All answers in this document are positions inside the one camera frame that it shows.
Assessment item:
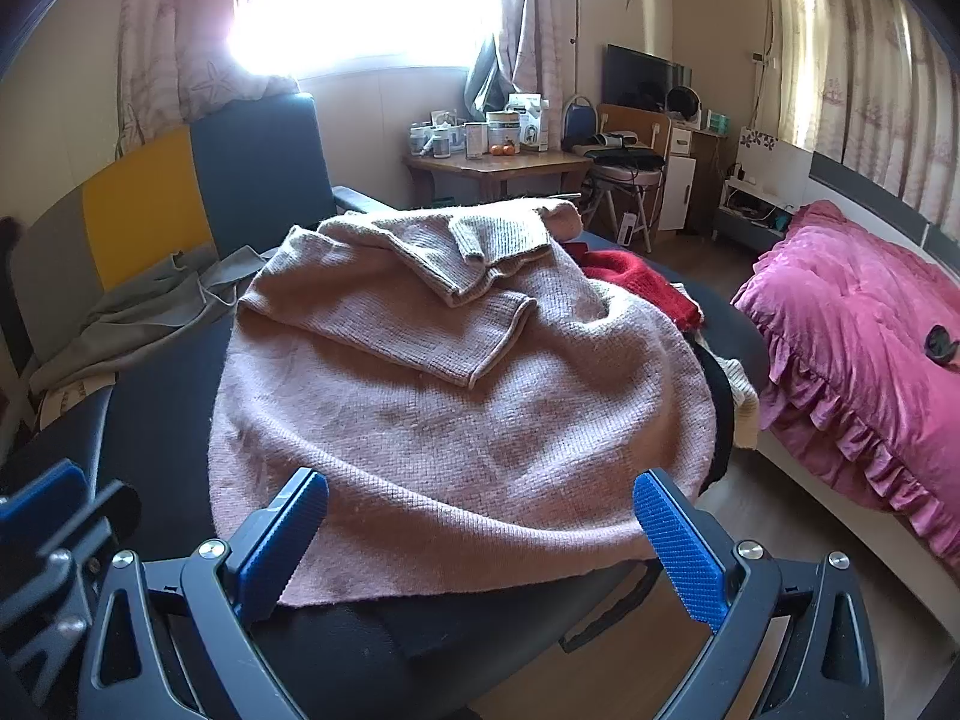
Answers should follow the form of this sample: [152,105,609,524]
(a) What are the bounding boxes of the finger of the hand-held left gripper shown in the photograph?
[0,482,143,691]
[0,460,88,541]

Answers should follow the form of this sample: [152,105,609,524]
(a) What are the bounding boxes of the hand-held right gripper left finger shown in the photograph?
[75,467,329,720]

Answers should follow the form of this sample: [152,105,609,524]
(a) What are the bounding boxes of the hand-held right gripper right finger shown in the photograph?
[632,467,887,720]

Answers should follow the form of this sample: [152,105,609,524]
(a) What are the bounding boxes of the pink knit sweater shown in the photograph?
[208,199,717,608]

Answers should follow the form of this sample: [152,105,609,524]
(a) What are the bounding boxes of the black garment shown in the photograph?
[686,341,742,500]

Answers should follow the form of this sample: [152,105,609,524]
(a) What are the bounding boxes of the cream knit garment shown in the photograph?
[720,358,763,452]

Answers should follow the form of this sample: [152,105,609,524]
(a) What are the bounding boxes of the grey cloth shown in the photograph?
[30,244,275,395]

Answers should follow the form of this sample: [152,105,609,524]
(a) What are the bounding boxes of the red knit sweater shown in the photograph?
[566,240,706,331]

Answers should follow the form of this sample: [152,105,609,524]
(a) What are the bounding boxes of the pink ruffled quilt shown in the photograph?
[731,199,960,565]

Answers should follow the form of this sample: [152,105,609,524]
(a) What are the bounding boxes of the grey yellow navy cushion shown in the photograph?
[0,94,391,451]

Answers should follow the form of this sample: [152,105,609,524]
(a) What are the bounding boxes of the black hair clip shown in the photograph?
[924,324,960,365]

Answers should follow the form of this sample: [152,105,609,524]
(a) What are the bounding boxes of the white bedside shelf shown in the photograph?
[715,175,797,247]

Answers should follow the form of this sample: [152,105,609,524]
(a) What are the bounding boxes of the white small cabinet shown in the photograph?
[663,124,699,235]

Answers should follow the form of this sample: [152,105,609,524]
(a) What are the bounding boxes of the wooden desk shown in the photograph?
[690,127,742,238]

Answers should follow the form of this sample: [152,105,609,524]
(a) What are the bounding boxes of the dark grey headboard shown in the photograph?
[806,150,960,275]

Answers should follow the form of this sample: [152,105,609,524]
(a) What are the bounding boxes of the wooden side table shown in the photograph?
[403,150,593,212]

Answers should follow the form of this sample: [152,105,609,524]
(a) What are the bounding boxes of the wooden back chair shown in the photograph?
[585,103,673,253]

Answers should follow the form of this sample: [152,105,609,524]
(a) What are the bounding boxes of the blue folding chair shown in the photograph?
[562,94,601,152]

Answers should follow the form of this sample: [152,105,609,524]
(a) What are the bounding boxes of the black round fan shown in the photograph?
[667,86,703,125]

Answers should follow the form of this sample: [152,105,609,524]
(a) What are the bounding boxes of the black television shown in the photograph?
[606,45,685,110]

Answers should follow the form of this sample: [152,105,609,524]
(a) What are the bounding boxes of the pink patterned curtain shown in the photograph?
[116,0,301,155]
[499,0,580,102]
[772,0,960,222]

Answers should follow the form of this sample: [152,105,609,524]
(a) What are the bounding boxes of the grey hanging garment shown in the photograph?
[463,36,512,118]

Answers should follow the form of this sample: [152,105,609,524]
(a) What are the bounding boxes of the bright window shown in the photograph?
[225,0,526,85]

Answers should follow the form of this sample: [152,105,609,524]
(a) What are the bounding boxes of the white bed frame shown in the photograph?
[756,405,960,620]

